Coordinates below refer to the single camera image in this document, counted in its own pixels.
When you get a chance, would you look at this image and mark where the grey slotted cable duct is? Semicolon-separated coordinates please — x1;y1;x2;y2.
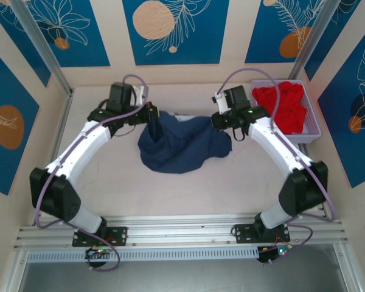
26;246;259;263

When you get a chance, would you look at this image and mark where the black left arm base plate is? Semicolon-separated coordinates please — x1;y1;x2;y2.
72;226;128;247

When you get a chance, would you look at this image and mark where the red crumpled t-shirt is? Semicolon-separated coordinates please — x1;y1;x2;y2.
251;80;308;135

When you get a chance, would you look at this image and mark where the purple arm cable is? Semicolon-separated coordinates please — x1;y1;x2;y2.
218;67;338;265
33;74;148;273

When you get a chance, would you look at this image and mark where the blue panel white flower drawing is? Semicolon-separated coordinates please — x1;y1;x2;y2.
27;0;111;68

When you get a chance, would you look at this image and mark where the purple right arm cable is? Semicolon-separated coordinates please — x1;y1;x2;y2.
218;67;338;265

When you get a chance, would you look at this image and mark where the right circuit board with LED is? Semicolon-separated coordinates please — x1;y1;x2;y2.
257;245;293;265

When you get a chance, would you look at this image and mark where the blue panel white fern drawing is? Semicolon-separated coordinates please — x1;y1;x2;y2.
245;0;331;64

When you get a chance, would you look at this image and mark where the aluminium mounting rail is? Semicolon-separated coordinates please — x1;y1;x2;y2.
13;214;350;250

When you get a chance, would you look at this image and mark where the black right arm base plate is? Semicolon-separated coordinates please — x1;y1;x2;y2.
232;223;291;244

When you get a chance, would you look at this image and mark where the blue panel large peach circle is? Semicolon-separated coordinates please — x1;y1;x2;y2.
122;0;231;66

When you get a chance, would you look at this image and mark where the aluminium frame post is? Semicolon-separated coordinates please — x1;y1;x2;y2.
288;0;344;80
9;0;75;97

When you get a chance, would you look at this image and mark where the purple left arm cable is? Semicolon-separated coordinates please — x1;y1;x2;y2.
33;74;148;273

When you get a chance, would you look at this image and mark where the aluminium lower frame bar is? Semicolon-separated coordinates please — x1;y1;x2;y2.
333;243;364;292
0;249;30;292

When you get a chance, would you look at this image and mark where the blue panel orange oval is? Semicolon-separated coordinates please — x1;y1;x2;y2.
0;42;40;196

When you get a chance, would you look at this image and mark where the left circuit board with LED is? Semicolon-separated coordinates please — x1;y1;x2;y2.
84;246;114;261

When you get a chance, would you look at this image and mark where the navy blue t-shirt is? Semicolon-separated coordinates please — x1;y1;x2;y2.
137;111;234;175

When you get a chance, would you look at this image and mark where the circuit board with led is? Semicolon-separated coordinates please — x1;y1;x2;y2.
257;245;293;265
84;246;114;261

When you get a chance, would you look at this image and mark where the lavender perforated plastic basket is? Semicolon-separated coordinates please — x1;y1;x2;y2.
251;78;322;145

